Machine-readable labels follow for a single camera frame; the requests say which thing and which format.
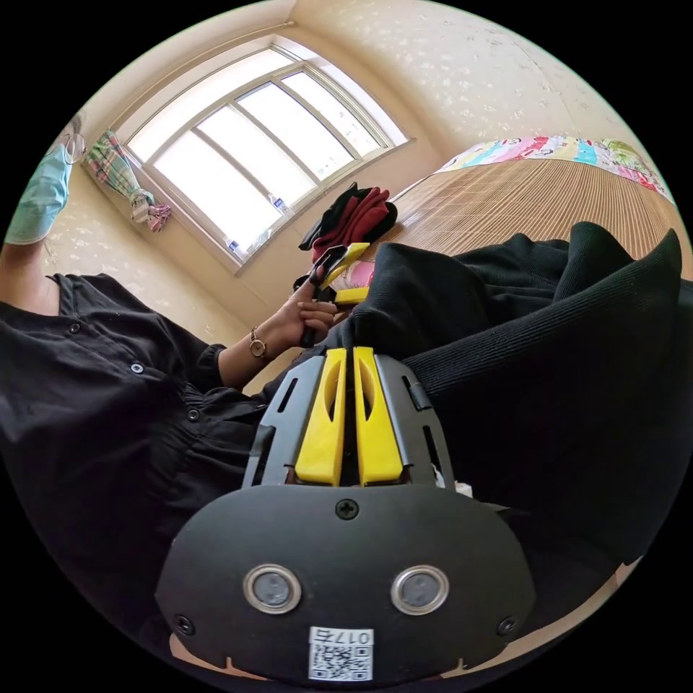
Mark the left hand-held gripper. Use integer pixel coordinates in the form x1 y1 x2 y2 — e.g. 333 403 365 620
292 243 371 349

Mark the bed with woven mat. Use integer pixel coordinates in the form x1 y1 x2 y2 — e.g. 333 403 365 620
324 136 679 304

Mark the person's left hand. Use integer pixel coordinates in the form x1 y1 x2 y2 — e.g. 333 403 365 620
263 266 340 358

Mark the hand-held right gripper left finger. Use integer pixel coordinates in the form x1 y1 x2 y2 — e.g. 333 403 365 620
294 348 348 486

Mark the person's body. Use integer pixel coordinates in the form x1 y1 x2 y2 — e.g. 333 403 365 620
0 116 304 670

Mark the window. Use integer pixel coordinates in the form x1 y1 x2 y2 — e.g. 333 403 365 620
110 35 418 278

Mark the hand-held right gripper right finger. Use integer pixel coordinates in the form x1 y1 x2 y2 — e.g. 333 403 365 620
353 346 404 487

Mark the plaid curtain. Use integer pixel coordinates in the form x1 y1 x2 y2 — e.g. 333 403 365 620
81 129 172 234

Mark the black long sleeve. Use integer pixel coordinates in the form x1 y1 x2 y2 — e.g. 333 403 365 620
324 220 685 576

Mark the pile of clothes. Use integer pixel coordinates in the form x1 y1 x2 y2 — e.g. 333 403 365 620
298 183 399 253

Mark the person's left forearm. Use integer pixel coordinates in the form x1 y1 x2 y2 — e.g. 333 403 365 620
214 324 280 392

